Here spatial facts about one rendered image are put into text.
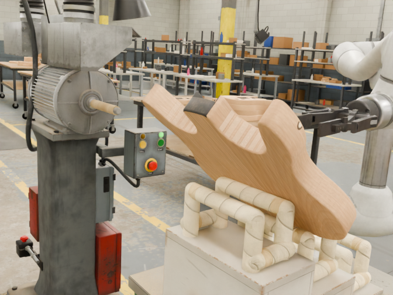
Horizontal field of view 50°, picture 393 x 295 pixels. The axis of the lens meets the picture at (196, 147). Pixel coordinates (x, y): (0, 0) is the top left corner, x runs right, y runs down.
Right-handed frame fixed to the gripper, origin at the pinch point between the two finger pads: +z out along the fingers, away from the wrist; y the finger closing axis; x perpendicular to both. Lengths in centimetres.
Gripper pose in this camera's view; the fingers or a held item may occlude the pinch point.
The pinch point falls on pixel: (313, 124)
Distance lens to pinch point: 95.9
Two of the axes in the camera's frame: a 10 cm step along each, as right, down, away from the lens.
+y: -6.1, -2.1, 7.6
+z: -7.9, 1.7, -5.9
